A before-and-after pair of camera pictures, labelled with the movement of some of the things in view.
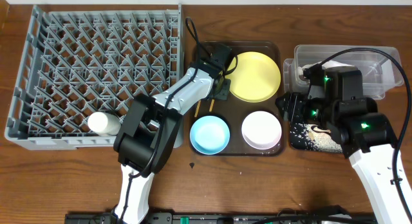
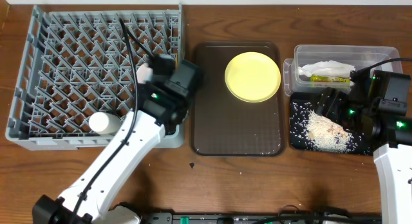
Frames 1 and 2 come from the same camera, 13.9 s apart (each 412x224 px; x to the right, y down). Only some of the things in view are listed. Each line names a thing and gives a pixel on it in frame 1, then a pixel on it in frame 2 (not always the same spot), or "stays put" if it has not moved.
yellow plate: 256,78 stays put
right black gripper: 293,105 -> 329,103
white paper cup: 104,123 stays put
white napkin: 329,65 stays put
